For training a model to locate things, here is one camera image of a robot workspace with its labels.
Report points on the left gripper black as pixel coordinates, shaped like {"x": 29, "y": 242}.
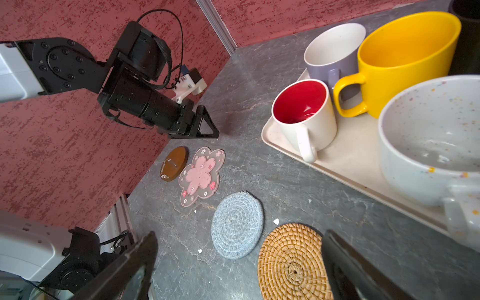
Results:
{"x": 124, "y": 92}

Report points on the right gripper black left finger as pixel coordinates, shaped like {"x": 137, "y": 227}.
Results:
{"x": 126, "y": 278}

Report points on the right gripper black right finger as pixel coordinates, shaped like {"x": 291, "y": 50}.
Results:
{"x": 351, "y": 276}

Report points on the brown woven rattan coaster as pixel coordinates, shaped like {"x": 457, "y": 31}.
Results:
{"x": 290, "y": 265}

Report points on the pink flower coaster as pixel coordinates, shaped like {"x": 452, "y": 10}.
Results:
{"x": 201, "y": 178}

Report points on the white mug red inside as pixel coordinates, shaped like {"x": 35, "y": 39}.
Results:
{"x": 305, "y": 114}

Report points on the grey round coaster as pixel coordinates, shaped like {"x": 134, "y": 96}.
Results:
{"x": 237, "y": 225}

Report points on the white mug purple band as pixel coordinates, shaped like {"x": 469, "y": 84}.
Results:
{"x": 334, "y": 54}

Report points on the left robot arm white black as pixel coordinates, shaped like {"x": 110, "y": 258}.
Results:
{"x": 48, "y": 257}

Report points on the amber round coaster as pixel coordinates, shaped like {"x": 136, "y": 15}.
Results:
{"x": 174, "y": 163}

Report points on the beige serving tray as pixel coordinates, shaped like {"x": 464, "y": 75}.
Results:
{"x": 354, "y": 159}

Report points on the white mug centre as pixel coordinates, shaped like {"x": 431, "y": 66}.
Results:
{"x": 430, "y": 150}

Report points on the yellow mug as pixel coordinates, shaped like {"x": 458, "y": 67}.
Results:
{"x": 402, "y": 53}

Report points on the black mug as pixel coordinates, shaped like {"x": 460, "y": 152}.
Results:
{"x": 466, "y": 60}

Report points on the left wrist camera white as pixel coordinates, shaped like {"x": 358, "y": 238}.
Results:
{"x": 190, "y": 82}

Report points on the aluminium mounting rail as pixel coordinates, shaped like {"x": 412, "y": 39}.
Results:
{"x": 118, "y": 219}

